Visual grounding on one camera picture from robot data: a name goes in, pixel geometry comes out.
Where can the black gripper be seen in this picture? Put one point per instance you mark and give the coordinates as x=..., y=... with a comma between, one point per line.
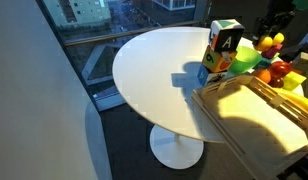
x=274, y=21

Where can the round yellow fruit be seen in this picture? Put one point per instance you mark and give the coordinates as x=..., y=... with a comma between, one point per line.
x=264, y=43

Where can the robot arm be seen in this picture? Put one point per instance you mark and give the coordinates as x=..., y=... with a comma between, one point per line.
x=294, y=4

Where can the maroon block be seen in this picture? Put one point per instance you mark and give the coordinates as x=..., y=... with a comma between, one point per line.
x=271, y=51

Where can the green wooden block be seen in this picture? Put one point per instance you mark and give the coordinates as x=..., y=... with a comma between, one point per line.
x=263, y=62

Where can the green bowl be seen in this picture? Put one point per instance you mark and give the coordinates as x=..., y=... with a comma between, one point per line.
x=244, y=60

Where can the red round fruit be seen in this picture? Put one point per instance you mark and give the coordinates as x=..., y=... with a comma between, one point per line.
x=280, y=69

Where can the orange fruit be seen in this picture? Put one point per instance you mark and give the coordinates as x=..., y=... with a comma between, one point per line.
x=262, y=76

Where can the gray cube block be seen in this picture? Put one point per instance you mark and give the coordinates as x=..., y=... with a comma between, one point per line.
x=305, y=68

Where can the light green block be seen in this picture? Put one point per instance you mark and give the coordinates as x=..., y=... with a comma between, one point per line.
x=294, y=81

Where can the small yellow lemon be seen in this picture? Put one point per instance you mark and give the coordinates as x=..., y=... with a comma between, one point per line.
x=278, y=39

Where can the black soft letter cube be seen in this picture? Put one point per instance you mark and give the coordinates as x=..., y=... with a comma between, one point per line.
x=227, y=36

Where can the dark purple plum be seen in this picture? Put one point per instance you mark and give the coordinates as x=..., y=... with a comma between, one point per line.
x=276, y=83

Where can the orange yellow soft cube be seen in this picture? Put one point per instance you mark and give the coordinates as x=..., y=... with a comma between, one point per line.
x=214, y=60

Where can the blue soft cube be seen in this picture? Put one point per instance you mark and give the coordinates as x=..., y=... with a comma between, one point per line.
x=207, y=76

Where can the yellow banana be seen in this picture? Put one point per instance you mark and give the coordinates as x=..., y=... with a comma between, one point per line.
x=300, y=100

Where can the light wooden tray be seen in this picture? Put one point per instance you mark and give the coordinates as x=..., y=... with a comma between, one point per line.
x=254, y=133

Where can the wooden window handrail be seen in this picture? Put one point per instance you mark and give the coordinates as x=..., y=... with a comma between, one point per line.
x=127, y=33

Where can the white table pedestal base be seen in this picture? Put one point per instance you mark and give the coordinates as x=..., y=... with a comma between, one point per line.
x=175, y=148

